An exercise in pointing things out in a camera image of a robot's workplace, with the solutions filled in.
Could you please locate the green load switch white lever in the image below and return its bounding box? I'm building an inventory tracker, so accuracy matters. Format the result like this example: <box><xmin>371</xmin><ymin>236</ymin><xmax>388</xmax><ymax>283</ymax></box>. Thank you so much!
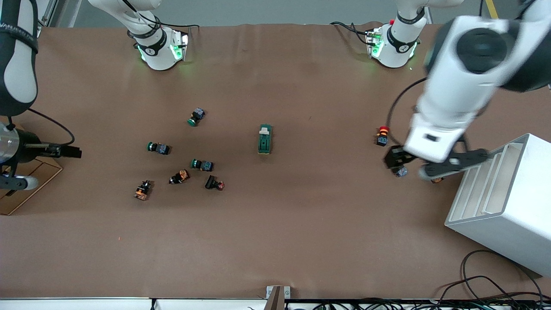
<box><xmin>257</xmin><ymin>124</ymin><xmax>273</xmax><ymax>155</ymax></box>

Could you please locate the brown cardboard box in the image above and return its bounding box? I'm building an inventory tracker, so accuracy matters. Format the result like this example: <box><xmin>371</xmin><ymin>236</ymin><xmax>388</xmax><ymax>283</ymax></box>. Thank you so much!
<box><xmin>0</xmin><ymin>157</ymin><xmax>63</xmax><ymax>216</ymax></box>

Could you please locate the white slotted rack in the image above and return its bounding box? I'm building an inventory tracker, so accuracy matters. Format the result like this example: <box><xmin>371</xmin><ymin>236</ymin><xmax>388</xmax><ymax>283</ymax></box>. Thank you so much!
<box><xmin>445</xmin><ymin>133</ymin><xmax>551</xmax><ymax>277</ymax></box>

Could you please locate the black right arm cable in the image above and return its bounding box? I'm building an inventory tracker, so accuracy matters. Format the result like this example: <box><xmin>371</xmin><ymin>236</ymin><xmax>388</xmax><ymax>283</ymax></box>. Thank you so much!
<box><xmin>27</xmin><ymin>108</ymin><xmax>76</xmax><ymax>147</ymax></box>

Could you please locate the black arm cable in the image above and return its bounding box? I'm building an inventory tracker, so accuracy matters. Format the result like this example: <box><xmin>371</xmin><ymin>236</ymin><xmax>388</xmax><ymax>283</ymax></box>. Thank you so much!
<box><xmin>386</xmin><ymin>77</ymin><xmax>429</xmax><ymax>148</ymax></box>
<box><xmin>27</xmin><ymin>108</ymin><xmax>76</xmax><ymax>147</ymax></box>

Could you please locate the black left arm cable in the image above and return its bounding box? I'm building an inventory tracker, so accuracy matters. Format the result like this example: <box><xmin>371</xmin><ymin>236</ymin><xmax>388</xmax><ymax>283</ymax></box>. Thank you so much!
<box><xmin>386</xmin><ymin>77</ymin><xmax>429</xmax><ymax>148</ymax></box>

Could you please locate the black orange switch unit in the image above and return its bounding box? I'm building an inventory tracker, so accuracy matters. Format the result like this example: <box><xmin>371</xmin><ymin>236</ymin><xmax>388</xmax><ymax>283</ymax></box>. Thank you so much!
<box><xmin>133</xmin><ymin>180</ymin><xmax>154</xmax><ymax>201</ymax></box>
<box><xmin>169</xmin><ymin>169</ymin><xmax>191</xmax><ymax>185</ymax></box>

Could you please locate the black looped cable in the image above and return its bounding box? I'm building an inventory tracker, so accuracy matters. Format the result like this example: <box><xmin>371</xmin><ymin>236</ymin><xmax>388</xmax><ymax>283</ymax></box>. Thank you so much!
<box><xmin>435</xmin><ymin>249</ymin><xmax>545</xmax><ymax>302</ymax></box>

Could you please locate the aluminium frame profile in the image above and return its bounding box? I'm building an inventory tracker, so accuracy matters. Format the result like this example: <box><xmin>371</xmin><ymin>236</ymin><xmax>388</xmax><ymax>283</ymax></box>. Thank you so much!
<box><xmin>37</xmin><ymin>0</ymin><xmax>59</xmax><ymax>38</ymax></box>

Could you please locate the black base cable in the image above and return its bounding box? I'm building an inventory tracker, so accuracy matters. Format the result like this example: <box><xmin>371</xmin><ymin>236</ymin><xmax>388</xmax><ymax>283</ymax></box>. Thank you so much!
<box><xmin>331</xmin><ymin>21</ymin><xmax>376</xmax><ymax>44</ymax></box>

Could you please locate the black cable bundle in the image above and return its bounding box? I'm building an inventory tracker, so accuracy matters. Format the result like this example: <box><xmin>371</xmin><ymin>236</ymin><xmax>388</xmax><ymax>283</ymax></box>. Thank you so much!
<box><xmin>286</xmin><ymin>296</ymin><xmax>551</xmax><ymax>310</ymax></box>

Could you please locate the black switch red lens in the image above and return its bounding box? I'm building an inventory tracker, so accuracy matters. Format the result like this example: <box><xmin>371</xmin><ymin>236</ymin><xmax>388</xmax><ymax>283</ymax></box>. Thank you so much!
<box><xmin>204</xmin><ymin>174</ymin><xmax>226</xmax><ymax>191</ymax></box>

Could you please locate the white table edge rail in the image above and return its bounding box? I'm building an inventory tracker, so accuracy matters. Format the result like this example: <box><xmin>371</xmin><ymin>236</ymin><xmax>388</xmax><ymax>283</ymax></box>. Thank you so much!
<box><xmin>0</xmin><ymin>297</ymin><xmax>269</xmax><ymax>310</ymax></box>

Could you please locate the metal table bracket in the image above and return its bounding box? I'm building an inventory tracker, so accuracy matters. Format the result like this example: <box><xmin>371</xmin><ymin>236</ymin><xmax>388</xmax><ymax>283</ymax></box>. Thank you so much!
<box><xmin>266</xmin><ymin>285</ymin><xmax>291</xmax><ymax>310</ymax></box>

